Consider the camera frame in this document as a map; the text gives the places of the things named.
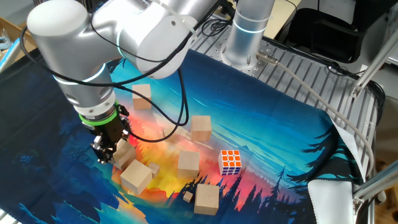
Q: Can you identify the green flange ring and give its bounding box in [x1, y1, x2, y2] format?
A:
[78, 104, 121, 127]

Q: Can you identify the cardboard box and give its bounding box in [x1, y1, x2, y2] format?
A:
[0, 17, 35, 63]

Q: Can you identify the large wooden cube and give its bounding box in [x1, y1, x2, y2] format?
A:
[193, 183, 220, 216]
[131, 83, 152, 110]
[190, 115, 213, 142]
[112, 138, 137, 171]
[119, 159, 153, 196]
[177, 151, 201, 179]

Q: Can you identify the Rubik's cube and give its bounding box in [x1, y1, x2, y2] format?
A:
[217, 149, 243, 177]

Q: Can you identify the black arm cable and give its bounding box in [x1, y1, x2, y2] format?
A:
[19, 0, 237, 144]

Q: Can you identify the forest sunset printed cloth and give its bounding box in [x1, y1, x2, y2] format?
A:
[0, 48, 369, 224]

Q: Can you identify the black office chair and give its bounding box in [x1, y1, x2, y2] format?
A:
[285, 6, 369, 64]

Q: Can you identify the black table cable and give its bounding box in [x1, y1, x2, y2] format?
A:
[264, 37, 387, 125]

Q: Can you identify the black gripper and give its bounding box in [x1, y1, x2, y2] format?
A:
[91, 105, 130, 165]

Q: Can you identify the light blue plastic object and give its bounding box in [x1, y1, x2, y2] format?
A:
[0, 37, 22, 73]

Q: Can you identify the aluminium frame bar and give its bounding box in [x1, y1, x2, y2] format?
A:
[352, 161, 398, 215]
[350, 36, 398, 100]

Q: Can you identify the gray base cable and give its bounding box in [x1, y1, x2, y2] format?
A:
[255, 51, 376, 180]

